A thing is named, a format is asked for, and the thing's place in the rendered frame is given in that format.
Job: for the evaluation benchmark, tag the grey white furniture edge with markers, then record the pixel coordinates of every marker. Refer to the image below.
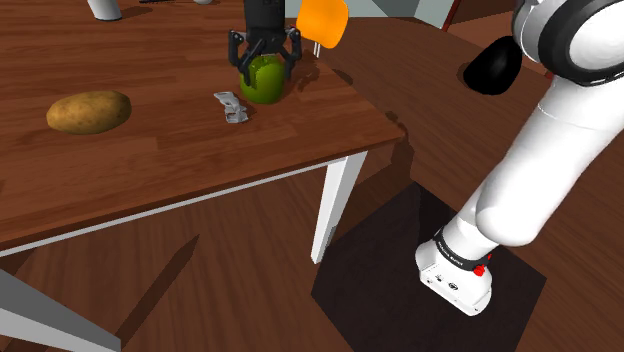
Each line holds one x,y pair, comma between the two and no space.
44,322

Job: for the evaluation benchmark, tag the white cup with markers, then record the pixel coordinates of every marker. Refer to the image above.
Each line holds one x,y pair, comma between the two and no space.
105,8

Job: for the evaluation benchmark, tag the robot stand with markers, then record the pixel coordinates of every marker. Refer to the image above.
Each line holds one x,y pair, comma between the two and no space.
380,292

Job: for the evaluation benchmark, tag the wooden table with white legs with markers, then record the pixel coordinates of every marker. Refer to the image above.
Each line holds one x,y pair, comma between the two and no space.
146,161

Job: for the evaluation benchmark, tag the brown potato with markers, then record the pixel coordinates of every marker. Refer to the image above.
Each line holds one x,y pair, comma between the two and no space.
89,112

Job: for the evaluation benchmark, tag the crumpled grey can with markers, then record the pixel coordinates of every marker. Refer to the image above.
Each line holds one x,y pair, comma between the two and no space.
233,109

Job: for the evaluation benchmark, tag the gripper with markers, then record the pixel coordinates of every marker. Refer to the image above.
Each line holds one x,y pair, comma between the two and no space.
264,22

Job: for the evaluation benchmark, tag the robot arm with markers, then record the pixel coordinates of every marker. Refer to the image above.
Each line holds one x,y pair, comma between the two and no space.
526,185

